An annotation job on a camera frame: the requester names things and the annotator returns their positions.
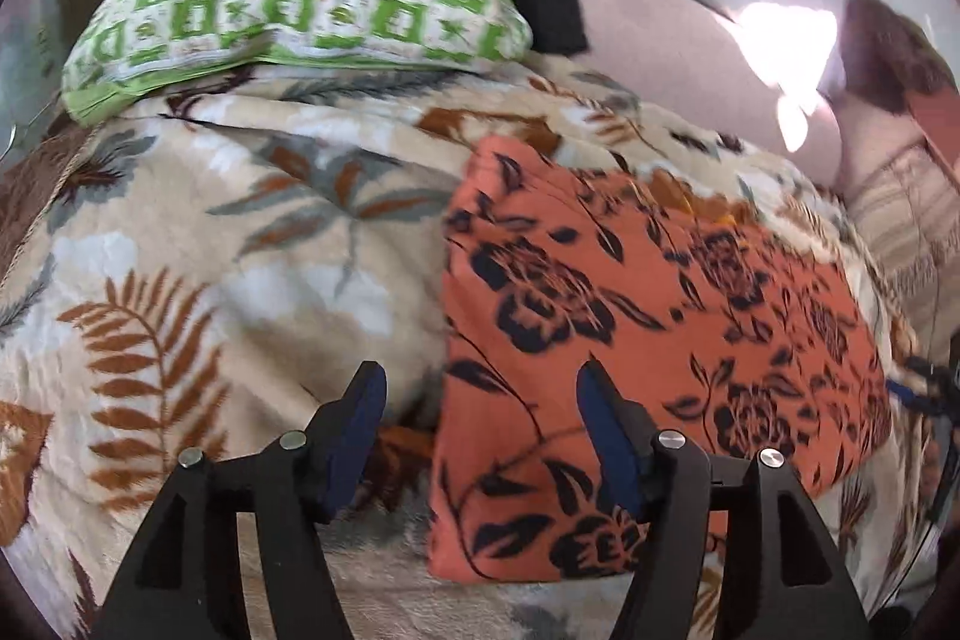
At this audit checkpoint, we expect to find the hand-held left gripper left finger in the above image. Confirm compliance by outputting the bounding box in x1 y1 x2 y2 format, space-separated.
90 361 389 640

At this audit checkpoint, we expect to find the beige striped cloth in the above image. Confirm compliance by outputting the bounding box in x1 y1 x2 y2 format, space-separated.
847 141 960 356

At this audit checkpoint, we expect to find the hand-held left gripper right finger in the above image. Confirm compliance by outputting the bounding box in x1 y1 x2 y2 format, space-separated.
576 359 875 640

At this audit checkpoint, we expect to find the orange floral cloth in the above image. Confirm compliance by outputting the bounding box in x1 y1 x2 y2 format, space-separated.
427 134 893 585

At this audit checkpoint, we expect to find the brown furry cloth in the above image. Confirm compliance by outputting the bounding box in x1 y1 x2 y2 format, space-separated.
844 0 957 116

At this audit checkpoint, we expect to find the pink bedsheet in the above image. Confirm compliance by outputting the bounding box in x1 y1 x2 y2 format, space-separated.
517 0 931 199

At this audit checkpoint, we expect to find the beige leaf-print blanket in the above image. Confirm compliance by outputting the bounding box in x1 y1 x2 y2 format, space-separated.
0 51 938 640

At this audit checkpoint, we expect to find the reddish brown board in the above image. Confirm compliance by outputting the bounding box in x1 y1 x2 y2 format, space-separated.
904 85 960 191

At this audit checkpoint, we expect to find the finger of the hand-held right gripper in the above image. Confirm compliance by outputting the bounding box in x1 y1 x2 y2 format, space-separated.
887 332 960 423

